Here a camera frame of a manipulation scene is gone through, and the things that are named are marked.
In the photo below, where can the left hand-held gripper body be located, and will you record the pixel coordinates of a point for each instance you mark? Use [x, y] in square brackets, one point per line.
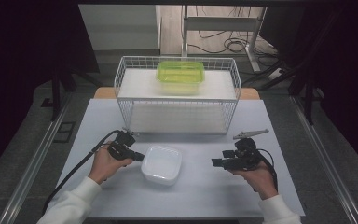
[122, 144]

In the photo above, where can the white metal desk frame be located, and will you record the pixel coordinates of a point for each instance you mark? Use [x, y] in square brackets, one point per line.
[220, 23]

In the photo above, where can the aluminium rail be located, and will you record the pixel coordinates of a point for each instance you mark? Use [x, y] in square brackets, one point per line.
[34, 161]
[326, 158]

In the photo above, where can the white plastic container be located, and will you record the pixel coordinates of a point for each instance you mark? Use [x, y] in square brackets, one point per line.
[161, 163]

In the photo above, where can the black metal stand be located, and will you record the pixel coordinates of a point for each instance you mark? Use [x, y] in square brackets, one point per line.
[56, 93]
[307, 99]

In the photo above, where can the person's right hand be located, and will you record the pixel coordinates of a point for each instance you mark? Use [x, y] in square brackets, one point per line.
[262, 180]

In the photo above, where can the black floor plate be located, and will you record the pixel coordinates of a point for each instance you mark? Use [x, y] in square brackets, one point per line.
[64, 132]

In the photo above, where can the white cabinet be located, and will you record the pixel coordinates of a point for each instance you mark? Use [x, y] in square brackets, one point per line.
[121, 28]

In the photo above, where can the person's left hand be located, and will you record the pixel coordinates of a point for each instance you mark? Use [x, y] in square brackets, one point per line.
[105, 165]

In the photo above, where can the green lidded plastic container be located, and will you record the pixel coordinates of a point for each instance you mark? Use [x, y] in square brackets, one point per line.
[180, 76]

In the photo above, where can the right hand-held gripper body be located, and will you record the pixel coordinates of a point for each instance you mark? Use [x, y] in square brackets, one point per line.
[245, 154]

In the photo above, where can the dark curtain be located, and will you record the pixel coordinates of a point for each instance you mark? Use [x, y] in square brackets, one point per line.
[345, 77]
[18, 62]

